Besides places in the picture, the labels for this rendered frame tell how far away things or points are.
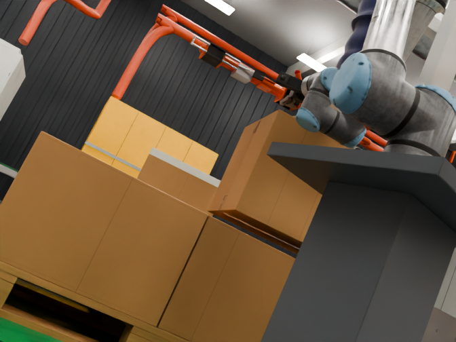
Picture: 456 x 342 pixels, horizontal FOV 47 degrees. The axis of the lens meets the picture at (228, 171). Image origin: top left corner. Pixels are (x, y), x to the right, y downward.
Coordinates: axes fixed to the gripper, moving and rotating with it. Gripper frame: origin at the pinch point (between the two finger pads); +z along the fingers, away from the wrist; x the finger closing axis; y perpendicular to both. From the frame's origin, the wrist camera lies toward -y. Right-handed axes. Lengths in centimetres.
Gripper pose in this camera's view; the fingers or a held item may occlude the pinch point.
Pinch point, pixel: (283, 94)
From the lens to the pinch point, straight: 213.5
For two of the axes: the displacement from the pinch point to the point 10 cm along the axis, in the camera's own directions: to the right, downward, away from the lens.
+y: 8.5, 4.5, 2.7
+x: 4.2, -8.9, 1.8
